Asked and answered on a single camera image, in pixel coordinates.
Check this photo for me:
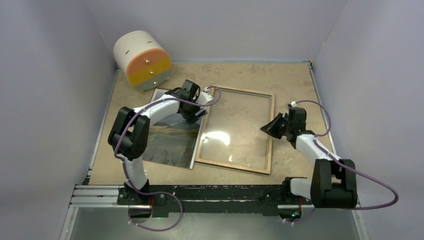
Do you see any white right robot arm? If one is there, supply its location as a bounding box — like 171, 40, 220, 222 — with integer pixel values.
260, 107, 358, 209

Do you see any aluminium rail frame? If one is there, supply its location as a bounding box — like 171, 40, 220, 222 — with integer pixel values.
58, 184, 370, 240

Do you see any wooden picture frame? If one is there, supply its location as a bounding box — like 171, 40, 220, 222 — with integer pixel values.
194, 84, 276, 175

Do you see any round white drawer cabinet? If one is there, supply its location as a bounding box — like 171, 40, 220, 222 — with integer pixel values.
113, 30, 172, 92

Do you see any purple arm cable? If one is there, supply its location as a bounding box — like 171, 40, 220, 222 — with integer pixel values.
113, 86, 222, 232
283, 100, 399, 226

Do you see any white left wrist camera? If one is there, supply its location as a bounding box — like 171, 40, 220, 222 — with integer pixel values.
197, 91, 214, 106

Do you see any mountain landscape photo print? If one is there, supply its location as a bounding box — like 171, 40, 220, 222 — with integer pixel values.
142, 88, 204, 170

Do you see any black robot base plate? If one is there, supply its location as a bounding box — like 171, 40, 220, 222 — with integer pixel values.
116, 183, 310, 218

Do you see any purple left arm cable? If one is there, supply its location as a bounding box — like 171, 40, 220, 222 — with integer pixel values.
113, 86, 222, 232

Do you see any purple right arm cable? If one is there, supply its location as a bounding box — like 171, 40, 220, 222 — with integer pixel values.
283, 100, 399, 226

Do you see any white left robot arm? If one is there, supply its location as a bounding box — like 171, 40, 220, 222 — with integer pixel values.
107, 79, 218, 205

